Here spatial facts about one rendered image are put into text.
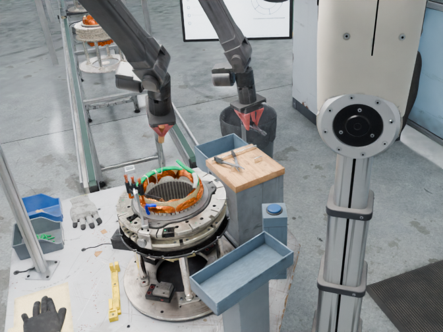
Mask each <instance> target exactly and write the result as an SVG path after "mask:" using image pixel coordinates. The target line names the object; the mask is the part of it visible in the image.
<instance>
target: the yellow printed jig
mask: <svg viewBox="0 0 443 332"><path fill-rule="evenodd" d="M114 263H115V266H113V262H112V263H109V268H110V271H111V287H112V297H113V299H112V298H110V299H109V311H108V315H109V322H113V321H118V320H119V318H118V315H121V301H120V293H119V279H118V272H120V267H119V263H118V262H114Z"/></svg>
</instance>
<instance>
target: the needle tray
mask: <svg viewBox="0 0 443 332"><path fill-rule="evenodd" d="M293 258H294V251H292V250H291V249H290V248H288V247H287V246H286V245H284V244H283V243H281V242H280V241H278V240H277V239H276V238H274V237H273V236H272V235H270V234H268V233H267V232H266V231H264V232H262V233H260V234H259V235H257V236H255V237H254V238H252V239H250V240H249V241H247V242H246V243H244V244H242V245H240V246H239V247H237V248H236V249H234V250H232V251H231V252H229V253H228V254H226V255H224V256H223V257H221V258H220V259H218V260H216V261H214V262H213V263H211V264H210V265H208V266H206V267H205V268H203V269H201V270H200V271H198V272H196V273H195V274H193V275H191V276H190V277H189V279H190V284H191V290H192V291H193V292H194V293H195V294H196V295H197V296H198V297H199V298H200V299H201V300H202V301H203V302H204V303H205V304H206V305H207V306H208V307H209V308H210V309H211V310H212V311H213V312H214V313H215V314H216V315H217V316H219V315H220V314H222V318H223V330H224V332H270V308H269V280H271V279H273V278H274V277H275V276H277V275H278V274H280V273H281V272H282V271H284V270H286V269H287V268H288V267H290V266H291V265H293Z"/></svg>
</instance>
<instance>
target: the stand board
mask: <svg viewBox="0 0 443 332"><path fill-rule="evenodd" d="M251 146H253V144H249V145H247V146H244V147H242V148H238V149H236V150H234V152H237V151H240V150H243V149H245V148H249V147H251ZM229 154H231V152H227V153H224V154H221V155H218V156H217V157H223V156H225V155H229ZM259 156H262V161H260V162H258V163H254V159H255V158H256V157H259ZM212 160H214V158H210V159H207V160H206V166H207V167H208V168H209V169H210V170H211V171H212V172H213V173H215V174H216V175H217V176H218V177H219V178H220V179H221V180H222V181H224V183H226V185H228V187H230V189H232V190H233V191H234V192H235V193H238V192H240V191H243V190H246V189H248V188H250V187H253V186H256V185H257V184H260V183H263V182H266V181H267V180H270V179H273V178H276V177H278V176H280V175H283V174H285V167H283V166H281V165H280V164H279V163H278V162H276V161H274V160H273V159H272V158H271V157H269V156H268V155H266V154H265V153H264V152H262V151H261V150H259V149H258V148H256V149H255V150H251V151H249V152H246V153H242V154H241V155H237V162H238V164H239V165H240V166H242V167H243V168H244V169H245V170H244V169H242V168H240V169H239V172H238V170H236V171H234V172H231V166H229V165H226V164H221V163H215V164H212ZM233 160H234V158H233V157H232V158H229V159H226V160H224V161H226V162H229V163H233V164H235V162H234V161H233Z"/></svg>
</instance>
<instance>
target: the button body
mask: <svg viewBox="0 0 443 332"><path fill-rule="evenodd" d="M275 204H278V205H280V206H281V207H282V208H283V212H282V213H281V214H279V215H269V214H268V213H266V208H267V207H268V206H269V205H270V204H262V232H264V231H266V232H267V233H268V234H270V235H272V236H273V237H274V238H276V239H277V240H278V241H280V242H281V243H283V244H284V245H286V246H287V212H286V207H285V203H275ZM286 278H287V269H286V270H284V271H282V272H281V273H280V274H278V275H277V276H275V277H274V278H273V279H286Z"/></svg>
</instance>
